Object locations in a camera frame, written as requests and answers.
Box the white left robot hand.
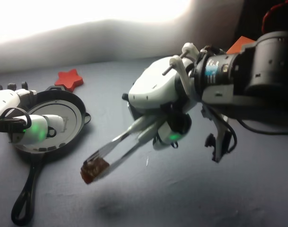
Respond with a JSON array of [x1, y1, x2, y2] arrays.
[[0, 81, 64, 145]]

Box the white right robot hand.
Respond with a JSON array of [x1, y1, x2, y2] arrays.
[[122, 56, 193, 151]]

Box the metal tongs with taped handles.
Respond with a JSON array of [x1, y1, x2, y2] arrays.
[[83, 115, 168, 177]]

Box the brown toy meat chunk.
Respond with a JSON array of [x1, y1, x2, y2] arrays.
[[80, 158, 110, 185]]

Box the black cast iron pan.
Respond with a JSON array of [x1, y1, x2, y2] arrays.
[[10, 85, 92, 227]]

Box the red star block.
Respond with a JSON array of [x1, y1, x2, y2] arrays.
[[54, 69, 84, 93]]

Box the white cloth backdrop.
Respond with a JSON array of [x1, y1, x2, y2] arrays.
[[0, 0, 244, 75]]

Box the orange box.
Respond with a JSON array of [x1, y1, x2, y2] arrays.
[[226, 35, 257, 55]]

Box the grey table cloth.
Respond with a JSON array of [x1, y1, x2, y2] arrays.
[[0, 55, 288, 227]]

